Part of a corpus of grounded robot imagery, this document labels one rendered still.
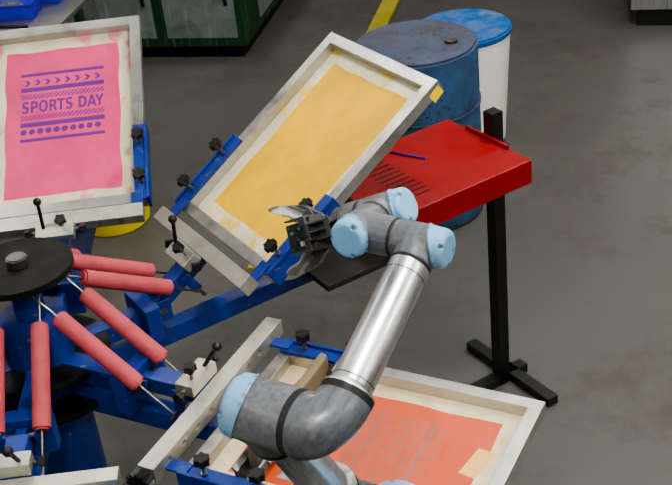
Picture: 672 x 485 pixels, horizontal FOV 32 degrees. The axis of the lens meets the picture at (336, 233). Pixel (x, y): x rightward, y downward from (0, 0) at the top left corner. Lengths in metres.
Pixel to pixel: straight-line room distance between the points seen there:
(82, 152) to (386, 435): 1.64
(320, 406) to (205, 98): 5.76
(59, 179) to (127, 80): 0.45
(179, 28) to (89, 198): 4.20
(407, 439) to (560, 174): 3.37
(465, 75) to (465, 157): 1.46
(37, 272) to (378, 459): 1.09
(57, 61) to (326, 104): 1.10
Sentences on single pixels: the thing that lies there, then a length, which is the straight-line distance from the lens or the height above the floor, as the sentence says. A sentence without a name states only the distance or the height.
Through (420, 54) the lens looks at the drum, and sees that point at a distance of 5.54.
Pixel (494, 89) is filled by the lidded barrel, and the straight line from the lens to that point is 6.47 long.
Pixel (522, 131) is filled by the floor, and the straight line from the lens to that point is 6.78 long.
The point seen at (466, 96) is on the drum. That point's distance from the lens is 5.60.
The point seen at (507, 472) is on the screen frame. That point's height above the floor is 0.99.
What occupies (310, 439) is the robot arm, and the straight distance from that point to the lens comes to 1.94.
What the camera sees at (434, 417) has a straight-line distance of 3.21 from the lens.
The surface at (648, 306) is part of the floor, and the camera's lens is 5.31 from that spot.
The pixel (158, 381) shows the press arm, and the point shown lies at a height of 1.04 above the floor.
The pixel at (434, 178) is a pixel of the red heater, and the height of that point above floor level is 1.10.
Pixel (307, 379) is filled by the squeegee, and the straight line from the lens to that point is 3.21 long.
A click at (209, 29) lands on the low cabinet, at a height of 0.22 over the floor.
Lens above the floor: 3.01
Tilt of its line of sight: 31 degrees down
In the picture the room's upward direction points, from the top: 6 degrees counter-clockwise
